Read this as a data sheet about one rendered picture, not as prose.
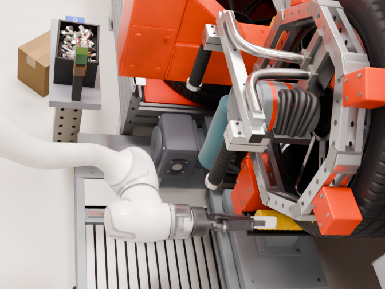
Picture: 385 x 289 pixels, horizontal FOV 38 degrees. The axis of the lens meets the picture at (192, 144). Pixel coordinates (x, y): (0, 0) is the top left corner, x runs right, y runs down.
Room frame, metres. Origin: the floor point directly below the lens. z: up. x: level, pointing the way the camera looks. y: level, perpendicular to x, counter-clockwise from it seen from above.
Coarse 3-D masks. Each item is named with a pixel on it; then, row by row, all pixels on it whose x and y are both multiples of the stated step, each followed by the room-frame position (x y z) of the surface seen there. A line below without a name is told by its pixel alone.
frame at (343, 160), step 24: (312, 0) 1.26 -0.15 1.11; (288, 24) 1.34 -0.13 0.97; (336, 24) 1.20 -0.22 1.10; (288, 48) 1.38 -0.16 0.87; (336, 48) 1.09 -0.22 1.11; (360, 48) 1.11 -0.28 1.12; (336, 72) 1.04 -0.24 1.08; (336, 96) 1.01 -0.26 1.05; (336, 120) 0.98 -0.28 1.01; (360, 120) 0.98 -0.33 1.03; (336, 144) 0.93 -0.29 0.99; (360, 144) 0.95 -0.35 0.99; (264, 168) 1.14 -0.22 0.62; (336, 168) 0.90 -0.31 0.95; (264, 192) 1.05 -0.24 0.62; (312, 192) 0.91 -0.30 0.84; (312, 216) 0.91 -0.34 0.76
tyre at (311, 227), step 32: (352, 0) 1.27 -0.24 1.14; (384, 0) 1.26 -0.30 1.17; (384, 32) 1.12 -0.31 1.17; (384, 64) 1.06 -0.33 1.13; (384, 128) 0.96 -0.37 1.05; (384, 160) 0.92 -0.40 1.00; (288, 192) 1.10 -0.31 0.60; (352, 192) 0.92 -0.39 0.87; (384, 192) 0.90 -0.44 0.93; (384, 224) 0.92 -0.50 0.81
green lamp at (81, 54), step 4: (76, 48) 1.29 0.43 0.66; (80, 48) 1.30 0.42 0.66; (84, 48) 1.31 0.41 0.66; (76, 52) 1.28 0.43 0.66; (80, 52) 1.28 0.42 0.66; (84, 52) 1.29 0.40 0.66; (76, 56) 1.27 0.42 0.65; (80, 56) 1.27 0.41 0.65; (84, 56) 1.28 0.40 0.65; (76, 60) 1.27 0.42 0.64; (80, 60) 1.27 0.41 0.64; (84, 60) 1.28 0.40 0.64
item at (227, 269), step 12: (216, 192) 1.38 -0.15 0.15; (216, 204) 1.33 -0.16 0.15; (216, 240) 1.19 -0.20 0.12; (228, 240) 1.19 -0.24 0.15; (216, 252) 1.16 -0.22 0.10; (228, 252) 1.15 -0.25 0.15; (228, 264) 1.10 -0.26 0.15; (228, 276) 1.04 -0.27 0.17; (228, 288) 1.01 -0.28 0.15; (240, 288) 1.03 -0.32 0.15
